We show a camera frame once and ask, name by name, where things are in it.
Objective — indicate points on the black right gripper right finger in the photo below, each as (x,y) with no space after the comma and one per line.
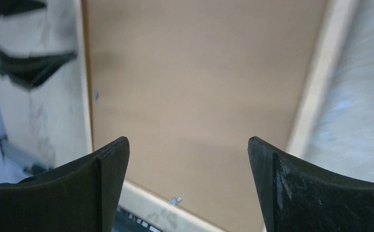
(297,196)

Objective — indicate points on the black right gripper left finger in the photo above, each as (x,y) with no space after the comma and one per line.
(80,196)

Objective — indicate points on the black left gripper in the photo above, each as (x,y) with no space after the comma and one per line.
(29,72)

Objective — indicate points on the wooden picture frame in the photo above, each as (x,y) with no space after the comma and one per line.
(321,80)

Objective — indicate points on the brown backing board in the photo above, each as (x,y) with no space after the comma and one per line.
(199,96)

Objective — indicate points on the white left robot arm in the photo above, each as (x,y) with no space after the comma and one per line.
(37,38)

